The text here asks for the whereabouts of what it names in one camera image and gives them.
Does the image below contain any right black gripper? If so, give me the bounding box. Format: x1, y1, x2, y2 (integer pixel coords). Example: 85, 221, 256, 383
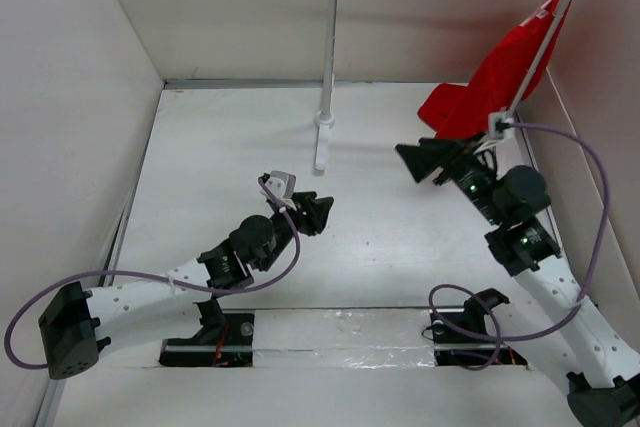
397, 130, 506, 226

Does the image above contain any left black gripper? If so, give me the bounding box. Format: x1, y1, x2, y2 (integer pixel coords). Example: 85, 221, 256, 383
256, 191, 330, 272

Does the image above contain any red t shirt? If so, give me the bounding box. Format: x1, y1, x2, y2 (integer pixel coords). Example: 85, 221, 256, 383
417, 0, 560, 140

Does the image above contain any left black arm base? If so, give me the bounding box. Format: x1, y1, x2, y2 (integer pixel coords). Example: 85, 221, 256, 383
159, 299, 255, 368

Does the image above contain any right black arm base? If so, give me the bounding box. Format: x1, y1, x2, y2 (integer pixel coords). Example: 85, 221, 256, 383
421, 288, 528, 370

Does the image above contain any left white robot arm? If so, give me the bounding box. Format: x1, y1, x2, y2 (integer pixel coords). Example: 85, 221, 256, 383
38, 191, 334, 380

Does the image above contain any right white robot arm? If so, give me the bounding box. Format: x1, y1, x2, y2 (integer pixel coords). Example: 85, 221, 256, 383
395, 136, 639, 426

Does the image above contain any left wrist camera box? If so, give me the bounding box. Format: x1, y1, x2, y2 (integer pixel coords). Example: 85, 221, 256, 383
264, 170, 296, 201

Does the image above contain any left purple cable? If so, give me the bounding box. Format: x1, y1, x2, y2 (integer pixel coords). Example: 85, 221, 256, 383
3, 174, 301, 369

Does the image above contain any purple cable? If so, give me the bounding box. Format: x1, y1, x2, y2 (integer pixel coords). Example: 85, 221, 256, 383
3, 174, 301, 369
428, 120, 612, 371

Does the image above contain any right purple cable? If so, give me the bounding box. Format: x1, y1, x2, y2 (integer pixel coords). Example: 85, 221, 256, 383
428, 120, 612, 371

